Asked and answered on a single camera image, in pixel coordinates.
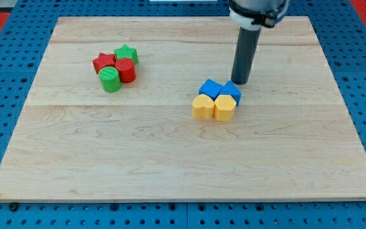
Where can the blue cube block right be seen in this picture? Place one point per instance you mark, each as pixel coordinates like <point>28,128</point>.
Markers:
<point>230,89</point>

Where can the yellow heart block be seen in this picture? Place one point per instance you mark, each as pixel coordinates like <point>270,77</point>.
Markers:
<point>203,107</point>

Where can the green cylinder block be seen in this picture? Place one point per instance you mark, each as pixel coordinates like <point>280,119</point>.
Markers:
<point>110,80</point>

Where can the yellow hexagon block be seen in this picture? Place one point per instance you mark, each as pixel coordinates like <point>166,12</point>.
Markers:
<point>224,108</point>

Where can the blue cube block left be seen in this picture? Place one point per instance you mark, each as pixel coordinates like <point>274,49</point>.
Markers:
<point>211,89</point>

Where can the robot arm end white collar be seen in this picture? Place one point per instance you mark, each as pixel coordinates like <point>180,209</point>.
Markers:
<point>252,15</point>

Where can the blue cube block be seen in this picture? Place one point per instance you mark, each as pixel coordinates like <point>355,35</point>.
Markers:
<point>230,89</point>
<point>211,89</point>

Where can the red star block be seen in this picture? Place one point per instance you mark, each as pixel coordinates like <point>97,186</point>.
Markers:
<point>103,60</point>

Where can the light wooden board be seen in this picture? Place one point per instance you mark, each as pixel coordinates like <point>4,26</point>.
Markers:
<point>291,138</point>

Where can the green star block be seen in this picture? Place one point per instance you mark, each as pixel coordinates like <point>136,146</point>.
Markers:
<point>126,52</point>

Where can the red cylinder block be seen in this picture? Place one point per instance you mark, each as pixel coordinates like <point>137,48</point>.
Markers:
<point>126,70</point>

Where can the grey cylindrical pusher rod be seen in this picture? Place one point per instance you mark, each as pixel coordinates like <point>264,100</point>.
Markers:
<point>245,51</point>

